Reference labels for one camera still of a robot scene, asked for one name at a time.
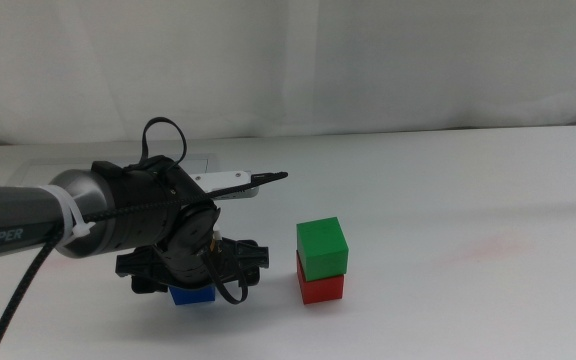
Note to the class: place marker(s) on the green cube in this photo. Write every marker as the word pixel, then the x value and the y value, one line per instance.
pixel 323 247

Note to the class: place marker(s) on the white zip tie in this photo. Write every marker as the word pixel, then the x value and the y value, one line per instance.
pixel 68 210

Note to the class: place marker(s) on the red cube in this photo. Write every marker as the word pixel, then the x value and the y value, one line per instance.
pixel 323 290

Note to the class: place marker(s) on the white backdrop curtain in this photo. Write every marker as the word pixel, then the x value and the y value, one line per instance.
pixel 318 50

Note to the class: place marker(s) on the blue cube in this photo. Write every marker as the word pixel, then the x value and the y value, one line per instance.
pixel 193 295

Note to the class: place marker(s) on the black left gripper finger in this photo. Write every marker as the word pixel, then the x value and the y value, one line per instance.
pixel 149 288
pixel 252 277

